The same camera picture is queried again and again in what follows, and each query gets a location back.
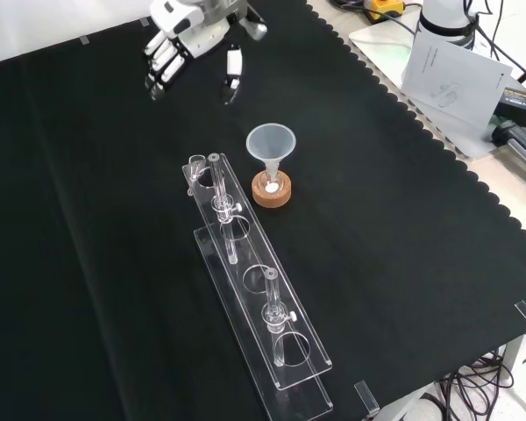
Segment black grey clamp handle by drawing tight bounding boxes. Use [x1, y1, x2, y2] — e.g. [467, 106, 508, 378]
[492, 121, 526, 169]

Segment clear funnel stand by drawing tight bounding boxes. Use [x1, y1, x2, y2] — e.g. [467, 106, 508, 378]
[181, 152, 335, 417]

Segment white printed paper sheet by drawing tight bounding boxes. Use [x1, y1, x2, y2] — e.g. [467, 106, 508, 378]
[401, 30, 515, 132]

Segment grey bench leg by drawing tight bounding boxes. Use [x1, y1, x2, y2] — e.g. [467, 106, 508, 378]
[501, 331, 526, 389]

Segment black floor cable bundle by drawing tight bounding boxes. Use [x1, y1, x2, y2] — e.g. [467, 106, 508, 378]
[418, 348, 516, 421]

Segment clear plastic funnel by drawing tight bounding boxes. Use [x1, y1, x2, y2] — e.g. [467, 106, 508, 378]
[245, 124, 297, 183]

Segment thin black cable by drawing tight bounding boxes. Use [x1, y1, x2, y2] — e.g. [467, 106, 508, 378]
[462, 0, 526, 91]

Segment round-bottom glass flask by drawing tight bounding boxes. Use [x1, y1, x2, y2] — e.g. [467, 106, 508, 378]
[259, 168, 286, 196]

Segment black bench cloth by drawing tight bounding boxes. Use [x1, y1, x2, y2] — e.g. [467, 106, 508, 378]
[0, 0, 526, 421]

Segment black power supply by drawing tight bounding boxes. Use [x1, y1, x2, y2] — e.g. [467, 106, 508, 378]
[494, 85, 526, 129]

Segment pale board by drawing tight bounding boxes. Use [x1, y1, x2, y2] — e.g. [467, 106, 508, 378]
[347, 17, 512, 160]

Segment cork ring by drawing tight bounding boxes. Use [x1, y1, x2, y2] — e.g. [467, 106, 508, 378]
[251, 170, 294, 209]

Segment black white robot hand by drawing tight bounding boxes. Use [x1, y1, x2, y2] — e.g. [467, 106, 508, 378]
[142, 0, 269, 105]

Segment yellow stop button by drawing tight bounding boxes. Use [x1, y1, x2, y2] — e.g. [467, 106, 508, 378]
[362, 0, 407, 24]

